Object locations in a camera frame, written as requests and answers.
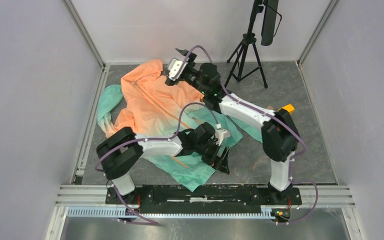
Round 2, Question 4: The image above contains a white toothed cable tray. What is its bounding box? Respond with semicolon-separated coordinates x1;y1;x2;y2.
66;206;275;220

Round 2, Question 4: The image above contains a black hanging panel light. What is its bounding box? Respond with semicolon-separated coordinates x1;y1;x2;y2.
261;0;282;47

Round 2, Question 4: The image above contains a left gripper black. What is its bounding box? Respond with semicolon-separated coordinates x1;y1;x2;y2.
195;138;230;175

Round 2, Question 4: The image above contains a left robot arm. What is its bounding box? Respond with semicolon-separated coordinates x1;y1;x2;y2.
96;122;230;204

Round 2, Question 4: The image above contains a black tripod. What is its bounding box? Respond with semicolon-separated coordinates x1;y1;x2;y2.
224;0;268;89

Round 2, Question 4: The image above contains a yellow toy block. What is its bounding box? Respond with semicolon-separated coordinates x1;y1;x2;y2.
278;103;295;115

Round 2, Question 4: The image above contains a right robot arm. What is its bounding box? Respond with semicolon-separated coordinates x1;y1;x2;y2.
165;47;304;204

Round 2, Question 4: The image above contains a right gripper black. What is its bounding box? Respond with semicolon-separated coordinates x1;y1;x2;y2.
165;47;208;96

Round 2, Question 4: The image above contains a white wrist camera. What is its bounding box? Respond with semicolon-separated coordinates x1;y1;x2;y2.
214;123;231;146
167;58;187;81

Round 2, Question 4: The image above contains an orange and teal jacket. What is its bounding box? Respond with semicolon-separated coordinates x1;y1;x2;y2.
97;58;266;193

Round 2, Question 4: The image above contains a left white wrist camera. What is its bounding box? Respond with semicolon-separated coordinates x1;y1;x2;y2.
214;123;231;146

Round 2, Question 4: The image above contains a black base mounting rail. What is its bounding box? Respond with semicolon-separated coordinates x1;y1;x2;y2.
123;184;302;214

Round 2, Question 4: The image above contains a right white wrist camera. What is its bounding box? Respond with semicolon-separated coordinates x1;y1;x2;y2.
167;58;187;81

